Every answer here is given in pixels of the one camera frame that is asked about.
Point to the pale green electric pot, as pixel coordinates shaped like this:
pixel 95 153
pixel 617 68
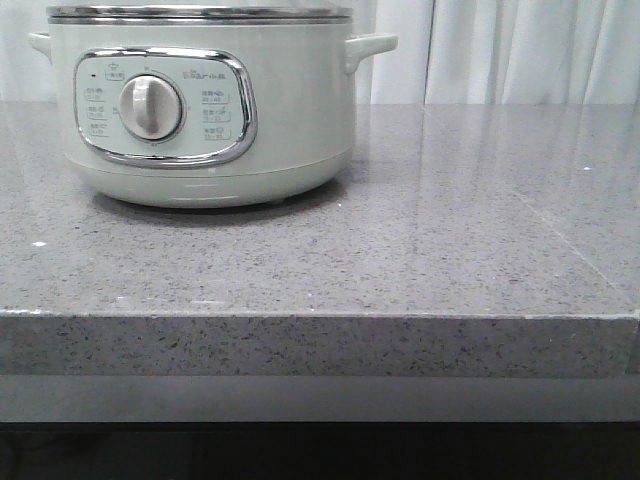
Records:
pixel 240 142

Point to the glass pot lid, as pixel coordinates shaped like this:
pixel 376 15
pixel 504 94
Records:
pixel 199 11

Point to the beige pot dial knob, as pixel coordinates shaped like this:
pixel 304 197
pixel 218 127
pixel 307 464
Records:
pixel 150 108

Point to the white curtain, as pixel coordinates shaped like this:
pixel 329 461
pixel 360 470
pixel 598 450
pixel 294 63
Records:
pixel 395 52

